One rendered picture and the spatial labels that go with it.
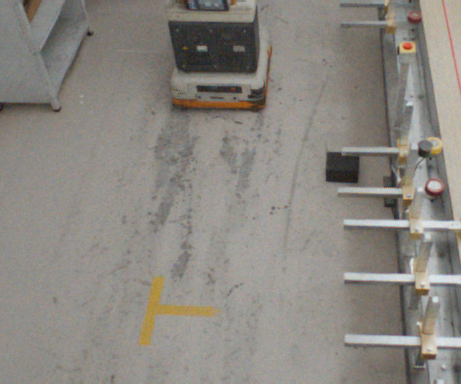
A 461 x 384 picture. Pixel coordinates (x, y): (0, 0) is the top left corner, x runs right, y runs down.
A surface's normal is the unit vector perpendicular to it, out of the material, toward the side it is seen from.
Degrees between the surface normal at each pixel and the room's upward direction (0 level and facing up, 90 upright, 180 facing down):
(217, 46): 90
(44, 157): 0
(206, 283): 0
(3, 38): 90
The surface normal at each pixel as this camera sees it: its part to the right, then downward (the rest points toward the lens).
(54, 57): -0.01, -0.70
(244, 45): -0.05, 0.71
